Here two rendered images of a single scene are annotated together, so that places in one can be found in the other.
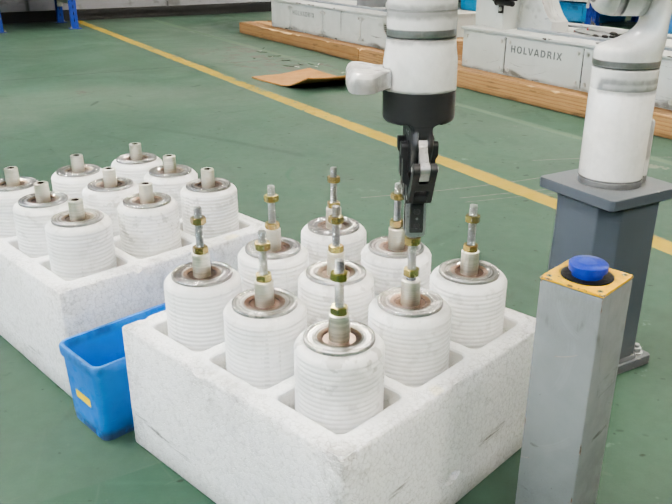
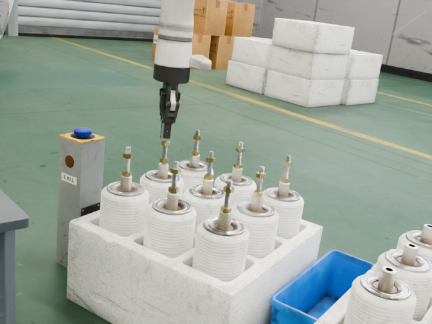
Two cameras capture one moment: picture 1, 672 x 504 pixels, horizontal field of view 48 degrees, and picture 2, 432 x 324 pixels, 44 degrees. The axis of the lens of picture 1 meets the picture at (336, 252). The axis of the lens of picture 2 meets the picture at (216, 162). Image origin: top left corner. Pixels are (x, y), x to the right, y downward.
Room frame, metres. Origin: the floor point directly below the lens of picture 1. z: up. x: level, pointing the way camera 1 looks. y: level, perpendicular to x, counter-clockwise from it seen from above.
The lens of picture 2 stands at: (1.87, -0.21, 0.64)
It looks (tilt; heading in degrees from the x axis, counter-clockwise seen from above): 17 degrees down; 168
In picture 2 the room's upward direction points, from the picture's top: 7 degrees clockwise
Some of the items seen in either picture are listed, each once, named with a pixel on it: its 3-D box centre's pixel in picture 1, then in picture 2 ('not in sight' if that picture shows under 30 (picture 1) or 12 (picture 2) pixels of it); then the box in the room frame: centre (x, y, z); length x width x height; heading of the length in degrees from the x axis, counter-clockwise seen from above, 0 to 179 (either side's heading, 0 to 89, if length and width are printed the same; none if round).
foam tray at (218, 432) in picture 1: (335, 383); (198, 261); (0.86, 0.00, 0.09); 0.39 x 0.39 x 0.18; 46
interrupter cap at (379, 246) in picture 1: (396, 247); (171, 206); (0.95, -0.08, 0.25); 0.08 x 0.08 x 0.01
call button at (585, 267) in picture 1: (587, 270); (82, 133); (0.72, -0.26, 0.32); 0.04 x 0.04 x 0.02
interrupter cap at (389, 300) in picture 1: (410, 302); (162, 176); (0.78, -0.09, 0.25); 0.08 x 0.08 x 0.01
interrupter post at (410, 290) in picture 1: (410, 292); (162, 171); (0.78, -0.09, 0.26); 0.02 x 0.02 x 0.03
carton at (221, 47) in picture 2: not in sight; (216, 50); (-3.06, 0.76, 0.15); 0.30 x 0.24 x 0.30; 30
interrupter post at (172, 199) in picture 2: (396, 238); (172, 200); (0.95, -0.08, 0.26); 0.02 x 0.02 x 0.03
